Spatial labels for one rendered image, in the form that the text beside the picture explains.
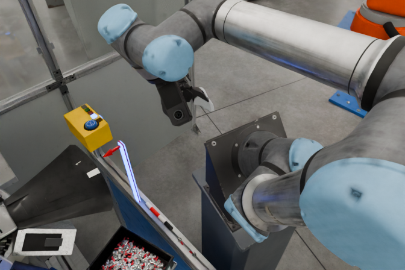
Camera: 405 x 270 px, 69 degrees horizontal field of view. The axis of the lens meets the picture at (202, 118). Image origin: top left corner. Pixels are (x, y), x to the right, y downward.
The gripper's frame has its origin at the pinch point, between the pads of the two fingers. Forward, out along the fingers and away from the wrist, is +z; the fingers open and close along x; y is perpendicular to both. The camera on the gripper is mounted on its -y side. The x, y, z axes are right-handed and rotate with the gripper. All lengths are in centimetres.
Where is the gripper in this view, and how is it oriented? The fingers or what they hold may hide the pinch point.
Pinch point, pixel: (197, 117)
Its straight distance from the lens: 79.7
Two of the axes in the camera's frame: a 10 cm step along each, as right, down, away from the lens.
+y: -1.9, -7.9, 5.8
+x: -8.9, 3.9, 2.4
